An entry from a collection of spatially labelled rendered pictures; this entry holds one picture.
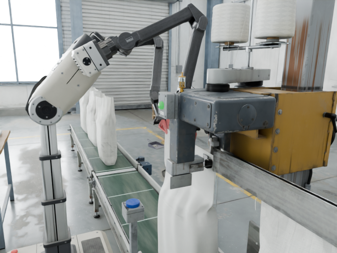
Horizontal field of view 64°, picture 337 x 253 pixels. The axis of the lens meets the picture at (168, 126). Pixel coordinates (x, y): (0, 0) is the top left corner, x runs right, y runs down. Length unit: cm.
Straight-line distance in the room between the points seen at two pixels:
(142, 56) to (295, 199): 825
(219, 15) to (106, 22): 748
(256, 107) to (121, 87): 791
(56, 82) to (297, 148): 108
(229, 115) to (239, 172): 25
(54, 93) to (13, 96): 707
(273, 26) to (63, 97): 98
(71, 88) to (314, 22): 107
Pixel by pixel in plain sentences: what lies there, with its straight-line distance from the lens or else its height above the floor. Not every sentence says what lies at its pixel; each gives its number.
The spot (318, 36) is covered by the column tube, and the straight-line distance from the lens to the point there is 124.
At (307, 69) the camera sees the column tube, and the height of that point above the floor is 142.
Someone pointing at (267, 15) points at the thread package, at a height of 160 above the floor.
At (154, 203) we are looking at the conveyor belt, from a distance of 219.
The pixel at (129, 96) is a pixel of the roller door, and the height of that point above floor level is 43.
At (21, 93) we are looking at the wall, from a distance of 847.
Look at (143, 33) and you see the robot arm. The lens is 130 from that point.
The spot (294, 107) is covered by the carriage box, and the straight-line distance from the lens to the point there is 109.
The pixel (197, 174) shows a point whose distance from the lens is 125.
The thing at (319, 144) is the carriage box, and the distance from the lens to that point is 125.
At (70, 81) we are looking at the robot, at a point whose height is 134.
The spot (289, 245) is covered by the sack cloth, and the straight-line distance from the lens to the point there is 89.
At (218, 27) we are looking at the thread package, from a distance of 125.
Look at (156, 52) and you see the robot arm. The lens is 177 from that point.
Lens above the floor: 143
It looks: 13 degrees down
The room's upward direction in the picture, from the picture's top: 1 degrees clockwise
